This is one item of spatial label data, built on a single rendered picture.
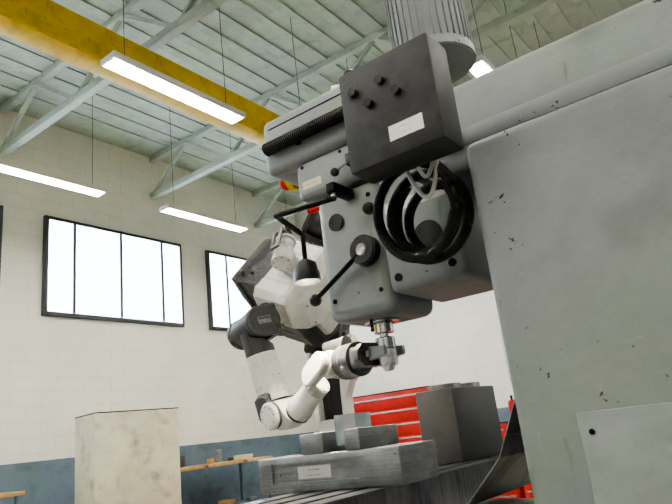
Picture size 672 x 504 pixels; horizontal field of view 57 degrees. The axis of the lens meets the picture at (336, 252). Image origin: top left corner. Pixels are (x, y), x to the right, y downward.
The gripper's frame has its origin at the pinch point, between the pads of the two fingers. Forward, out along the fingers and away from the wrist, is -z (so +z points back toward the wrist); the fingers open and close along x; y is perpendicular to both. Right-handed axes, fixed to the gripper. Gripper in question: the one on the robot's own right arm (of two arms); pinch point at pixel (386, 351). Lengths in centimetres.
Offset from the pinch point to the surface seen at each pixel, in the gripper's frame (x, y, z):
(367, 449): -20.6, 20.7, -15.6
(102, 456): 84, 16, 600
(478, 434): 33.3, 21.6, 6.9
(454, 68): 13, -66, -25
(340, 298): -10.9, -12.8, 1.1
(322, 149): -13, -50, -1
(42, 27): -17, -353, 397
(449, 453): 23.4, 25.4, 8.6
